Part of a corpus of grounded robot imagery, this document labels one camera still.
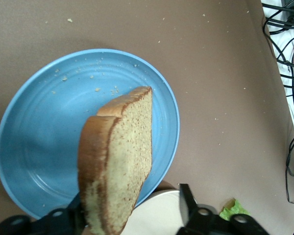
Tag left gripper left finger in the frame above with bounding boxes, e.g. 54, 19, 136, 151
0, 193, 87, 235

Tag green lettuce leaf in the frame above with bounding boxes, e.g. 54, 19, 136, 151
219, 198, 251, 222

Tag blue plate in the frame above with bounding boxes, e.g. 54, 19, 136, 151
0, 48, 181, 220

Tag beige plate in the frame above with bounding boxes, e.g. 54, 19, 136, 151
123, 189, 187, 235

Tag toasted bread slice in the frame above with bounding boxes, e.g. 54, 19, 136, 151
77, 85, 153, 235

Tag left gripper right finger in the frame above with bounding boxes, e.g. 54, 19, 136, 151
178, 183, 270, 235

